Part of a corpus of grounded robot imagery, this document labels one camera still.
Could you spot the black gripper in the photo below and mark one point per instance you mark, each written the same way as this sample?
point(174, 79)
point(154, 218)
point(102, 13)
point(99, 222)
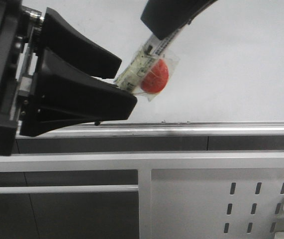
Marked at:
point(63, 91)

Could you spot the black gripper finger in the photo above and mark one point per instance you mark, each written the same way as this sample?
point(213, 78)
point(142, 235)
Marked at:
point(163, 17)

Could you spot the red round magnet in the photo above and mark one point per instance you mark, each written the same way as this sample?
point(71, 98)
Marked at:
point(156, 79)

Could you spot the white whiteboard marker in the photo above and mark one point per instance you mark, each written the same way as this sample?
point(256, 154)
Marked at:
point(145, 58)

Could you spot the large whiteboard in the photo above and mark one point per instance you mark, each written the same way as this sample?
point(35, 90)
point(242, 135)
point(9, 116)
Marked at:
point(230, 74)

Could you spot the white metal whiteboard stand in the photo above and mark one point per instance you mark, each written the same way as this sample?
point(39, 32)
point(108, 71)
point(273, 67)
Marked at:
point(183, 195)

